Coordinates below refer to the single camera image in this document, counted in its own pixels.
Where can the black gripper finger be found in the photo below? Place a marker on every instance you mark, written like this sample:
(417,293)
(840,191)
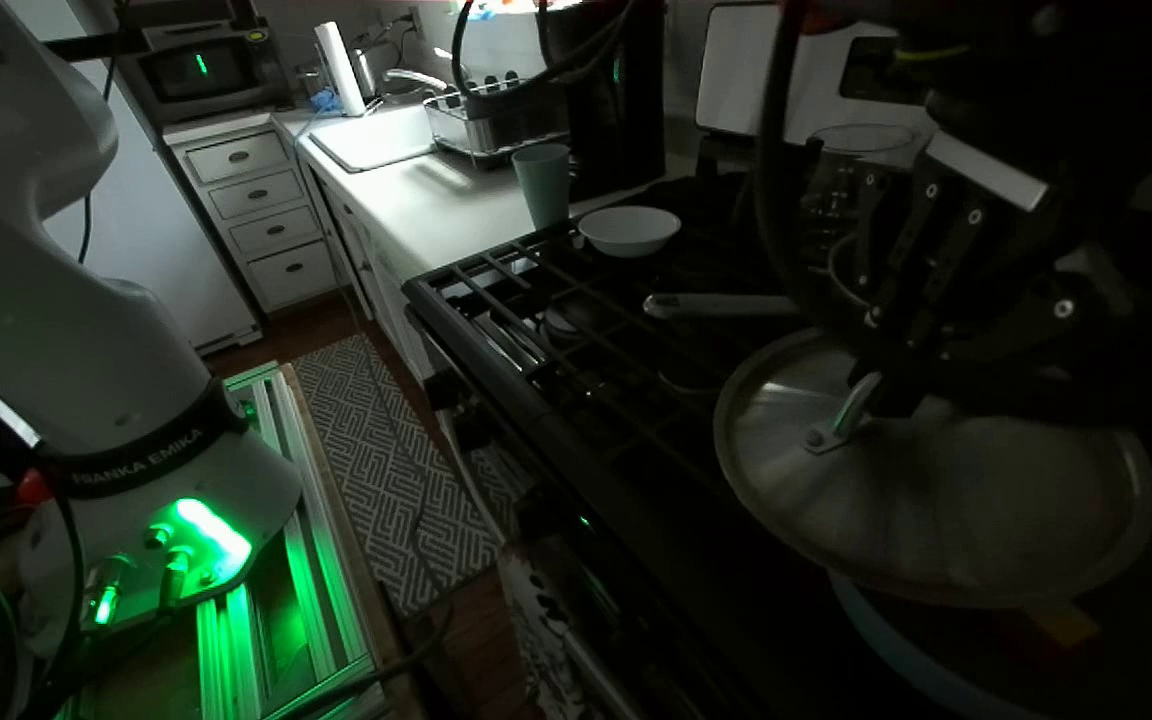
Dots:
(1018,323)
(889,304)

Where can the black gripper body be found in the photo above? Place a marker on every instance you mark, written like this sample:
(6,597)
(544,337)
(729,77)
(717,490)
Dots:
(1069,202)

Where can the silver round lid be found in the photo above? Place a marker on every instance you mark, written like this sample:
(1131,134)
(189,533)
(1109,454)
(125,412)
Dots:
(949,506)

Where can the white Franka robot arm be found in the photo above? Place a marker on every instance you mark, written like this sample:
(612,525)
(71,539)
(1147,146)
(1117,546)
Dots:
(57,304)

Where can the white bowl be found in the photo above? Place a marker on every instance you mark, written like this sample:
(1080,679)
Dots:
(631,230)

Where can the blue bowl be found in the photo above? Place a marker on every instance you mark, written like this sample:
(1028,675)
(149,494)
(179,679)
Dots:
(922,653)

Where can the black gas stove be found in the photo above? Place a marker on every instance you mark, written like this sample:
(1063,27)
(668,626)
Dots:
(601,387)

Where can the yellow flat piece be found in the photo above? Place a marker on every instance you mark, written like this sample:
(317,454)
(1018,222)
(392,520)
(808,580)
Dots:
(1063,622)

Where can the black coffee maker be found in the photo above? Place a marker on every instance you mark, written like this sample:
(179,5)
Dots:
(619,95)

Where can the pale plastic cup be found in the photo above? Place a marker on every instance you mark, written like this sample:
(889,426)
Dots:
(544,181)

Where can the dish rack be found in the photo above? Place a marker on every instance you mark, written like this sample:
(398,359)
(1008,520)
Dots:
(482,120)

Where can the grey patterned rug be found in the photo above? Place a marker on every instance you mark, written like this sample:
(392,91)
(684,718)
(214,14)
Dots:
(390,465)

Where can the chrome faucet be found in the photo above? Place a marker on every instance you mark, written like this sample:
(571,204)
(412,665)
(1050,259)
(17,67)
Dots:
(401,77)

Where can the kitchen sink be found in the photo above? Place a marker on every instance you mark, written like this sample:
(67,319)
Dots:
(373,136)

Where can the white paper towel roll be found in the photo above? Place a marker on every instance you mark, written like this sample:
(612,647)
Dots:
(338,67)

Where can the white drawer cabinet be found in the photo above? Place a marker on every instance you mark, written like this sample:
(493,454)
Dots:
(261,214)

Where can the microwave oven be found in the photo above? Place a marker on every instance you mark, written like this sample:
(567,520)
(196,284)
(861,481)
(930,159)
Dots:
(203,67)

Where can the aluminium robot stand frame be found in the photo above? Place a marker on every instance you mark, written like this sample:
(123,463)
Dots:
(296,603)

